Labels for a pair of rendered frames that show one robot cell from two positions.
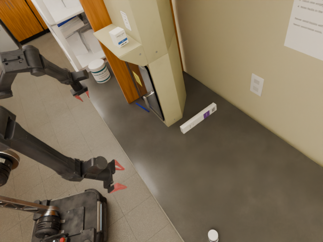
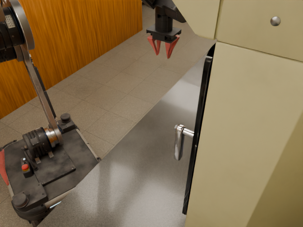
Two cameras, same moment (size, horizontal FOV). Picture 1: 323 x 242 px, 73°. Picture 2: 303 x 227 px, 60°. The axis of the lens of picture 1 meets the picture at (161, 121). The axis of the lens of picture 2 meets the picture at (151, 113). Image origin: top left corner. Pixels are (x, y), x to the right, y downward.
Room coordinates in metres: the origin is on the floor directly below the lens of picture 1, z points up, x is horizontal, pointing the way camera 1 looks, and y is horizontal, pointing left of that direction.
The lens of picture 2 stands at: (0.63, -0.20, 1.54)
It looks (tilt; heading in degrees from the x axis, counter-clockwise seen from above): 41 degrees down; 51
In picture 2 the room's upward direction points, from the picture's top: straight up
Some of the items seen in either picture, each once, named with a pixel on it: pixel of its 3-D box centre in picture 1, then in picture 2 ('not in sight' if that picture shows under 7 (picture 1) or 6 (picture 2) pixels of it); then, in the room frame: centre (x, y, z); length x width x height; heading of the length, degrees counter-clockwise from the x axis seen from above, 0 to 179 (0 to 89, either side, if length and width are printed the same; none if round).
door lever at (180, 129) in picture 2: (149, 100); (186, 145); (0.90, 0.03, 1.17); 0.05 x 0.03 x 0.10; 109
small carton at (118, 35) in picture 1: (118, 37); not in sight; (0.93, 0.06, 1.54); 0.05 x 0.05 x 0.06; 27
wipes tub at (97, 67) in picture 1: (99, 71); not in sight; (1.59, 0.34, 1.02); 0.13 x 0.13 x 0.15
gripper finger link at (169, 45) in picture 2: (83, 93); (165, 44); (1.19, 0.42, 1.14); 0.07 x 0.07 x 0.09; 19
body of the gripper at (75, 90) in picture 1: (76, 86); (163, 23); (1.19, 0.43, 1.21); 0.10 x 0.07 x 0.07; 109
